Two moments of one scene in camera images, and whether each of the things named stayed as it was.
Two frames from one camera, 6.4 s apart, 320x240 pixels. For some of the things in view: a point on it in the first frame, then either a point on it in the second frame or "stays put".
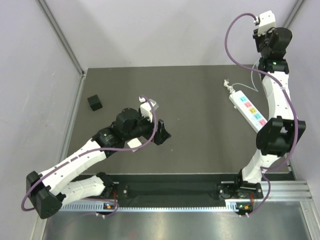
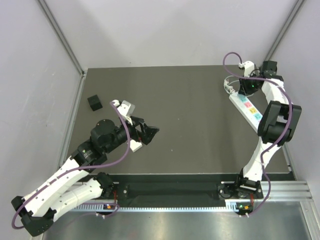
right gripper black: x=258 y=38 → x=244 y=89
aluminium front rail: x=286 y=191 stays put
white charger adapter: x=132 y=143 stays put
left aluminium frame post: x=60 y=36 stays put
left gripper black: x=161 y=134 → x=147 y=132
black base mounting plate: x=181 y=190 stays put
